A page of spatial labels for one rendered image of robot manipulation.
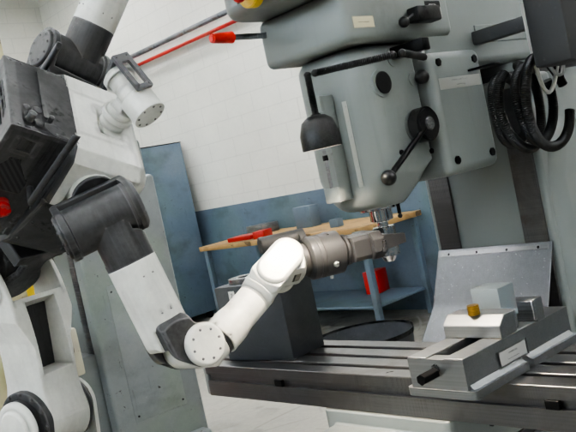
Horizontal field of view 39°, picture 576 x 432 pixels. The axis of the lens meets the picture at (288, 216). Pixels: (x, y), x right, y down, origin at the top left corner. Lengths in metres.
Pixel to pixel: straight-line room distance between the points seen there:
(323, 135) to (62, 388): 0.80
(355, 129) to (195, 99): 7.49
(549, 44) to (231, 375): 1.05
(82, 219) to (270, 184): 6.90
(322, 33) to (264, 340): 0.78
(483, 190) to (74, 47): 0.98
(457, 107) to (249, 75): 6.65
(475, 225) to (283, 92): 6.06
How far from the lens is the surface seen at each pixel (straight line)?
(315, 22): 1.59
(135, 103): 1.53
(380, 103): 1.59
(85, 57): 1.75
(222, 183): 8.87
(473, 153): 1.76
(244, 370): 1.97
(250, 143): 8.41
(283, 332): 1.92
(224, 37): 1.61
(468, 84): 1.79
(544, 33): 1.67
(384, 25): 1.62
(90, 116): 1.60
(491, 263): 1.98
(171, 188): 8.99
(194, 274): 9.07
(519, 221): 1.95
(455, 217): 2.04
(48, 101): 1.56
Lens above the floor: 1.42
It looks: 3 degrees down
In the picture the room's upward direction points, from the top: 12 degrees counter-clockwise
